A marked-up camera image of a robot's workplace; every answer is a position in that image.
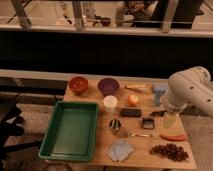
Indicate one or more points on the small black metal tin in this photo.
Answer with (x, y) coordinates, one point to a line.
(148, 123)

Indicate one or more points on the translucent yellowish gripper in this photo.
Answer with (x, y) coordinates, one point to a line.
(169, 119)

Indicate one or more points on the metal measuring cup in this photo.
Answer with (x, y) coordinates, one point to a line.
(114, 126)

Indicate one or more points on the beige wooden utensil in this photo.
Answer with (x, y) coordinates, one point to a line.
(141, 87)

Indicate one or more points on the black office chair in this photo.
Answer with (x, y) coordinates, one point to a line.
(10, 125)

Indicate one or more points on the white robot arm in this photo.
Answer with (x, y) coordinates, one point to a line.
(189, 86)

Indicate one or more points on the red chili pepper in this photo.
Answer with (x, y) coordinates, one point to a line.
(177, 138)

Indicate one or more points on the dark red grape bunch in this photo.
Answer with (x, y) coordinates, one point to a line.
(170, 151)

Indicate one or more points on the white plastic cup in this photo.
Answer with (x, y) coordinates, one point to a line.
(110, 102)

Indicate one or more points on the black handled knife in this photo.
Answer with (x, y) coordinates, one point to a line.
(157, 113)

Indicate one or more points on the red-orange bowl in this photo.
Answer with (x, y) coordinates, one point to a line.
(78, 84)

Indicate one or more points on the orange round fruit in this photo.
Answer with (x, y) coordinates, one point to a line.
(133, 100)

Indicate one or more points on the purple bowl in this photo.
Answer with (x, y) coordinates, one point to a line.
(108, 86)

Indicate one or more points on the green plastic tray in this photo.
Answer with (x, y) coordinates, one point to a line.
(71, 132)

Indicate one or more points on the black rectangular sponge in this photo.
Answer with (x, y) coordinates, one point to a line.
(130, 112)

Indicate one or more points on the silver metal peeler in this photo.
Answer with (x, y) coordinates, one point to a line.
(139, 135)

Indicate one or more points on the light blue folded cloth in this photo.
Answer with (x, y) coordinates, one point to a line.
(120, 150)

